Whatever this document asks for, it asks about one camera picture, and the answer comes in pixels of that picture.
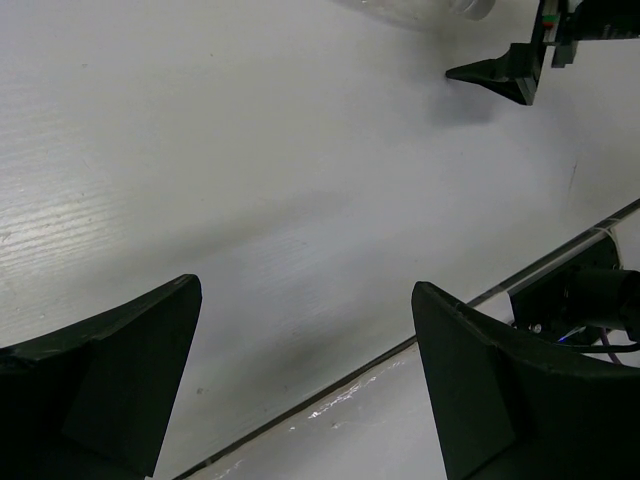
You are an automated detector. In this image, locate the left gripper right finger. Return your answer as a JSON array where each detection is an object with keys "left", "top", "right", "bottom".
[{"left": 411, "top": 282, "right": 639, "bottom": 479}]

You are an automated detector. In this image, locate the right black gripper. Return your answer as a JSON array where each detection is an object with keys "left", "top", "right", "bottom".
[{"left": 445, "top": 0, "right": 639, "bottom": 105}]

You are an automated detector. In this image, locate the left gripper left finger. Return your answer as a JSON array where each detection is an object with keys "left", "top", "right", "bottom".
[{"left": 1, "top": 274, "right": 201, "bottom": 479}]

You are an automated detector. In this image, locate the clear crushed bottle white cap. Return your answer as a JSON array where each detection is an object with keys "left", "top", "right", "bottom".
[{"left": 336, "top": 0, "right": 496, "bottom": 29}]

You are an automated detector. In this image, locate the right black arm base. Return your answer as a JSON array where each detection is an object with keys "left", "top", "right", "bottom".
[{"left": 509, "top": 234, "right": 639, "bottom": 363}]

